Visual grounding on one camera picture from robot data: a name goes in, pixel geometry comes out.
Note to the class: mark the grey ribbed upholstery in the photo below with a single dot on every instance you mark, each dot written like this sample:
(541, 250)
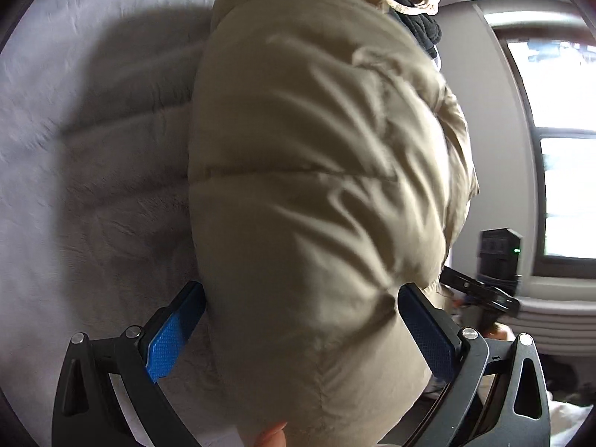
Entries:
(558, 323)

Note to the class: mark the beige puffer jacket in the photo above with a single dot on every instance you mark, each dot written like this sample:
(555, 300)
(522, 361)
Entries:
(316, 195)

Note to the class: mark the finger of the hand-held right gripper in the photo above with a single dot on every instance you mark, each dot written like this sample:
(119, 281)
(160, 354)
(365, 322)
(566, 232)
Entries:
(479, 288)

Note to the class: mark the white cloth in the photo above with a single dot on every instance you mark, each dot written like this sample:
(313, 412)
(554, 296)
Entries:
(570, 416)

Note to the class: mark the grey plush blanket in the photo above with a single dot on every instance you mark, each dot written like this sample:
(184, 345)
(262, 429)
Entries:
(93, 195)

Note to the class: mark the black garment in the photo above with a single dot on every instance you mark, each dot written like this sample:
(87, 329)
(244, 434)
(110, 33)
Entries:
(419, 23)

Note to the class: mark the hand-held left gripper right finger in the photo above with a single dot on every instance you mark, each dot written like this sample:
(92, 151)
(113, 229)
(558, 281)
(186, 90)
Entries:
(428, 340)

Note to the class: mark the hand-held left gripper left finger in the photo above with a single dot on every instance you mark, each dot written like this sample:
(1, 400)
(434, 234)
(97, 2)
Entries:
(172, 335)

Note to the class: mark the person's left hand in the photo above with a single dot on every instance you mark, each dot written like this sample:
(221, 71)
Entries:
(274, 435)

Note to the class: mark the window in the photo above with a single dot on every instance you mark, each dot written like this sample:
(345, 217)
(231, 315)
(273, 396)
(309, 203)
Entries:
(558, 149)

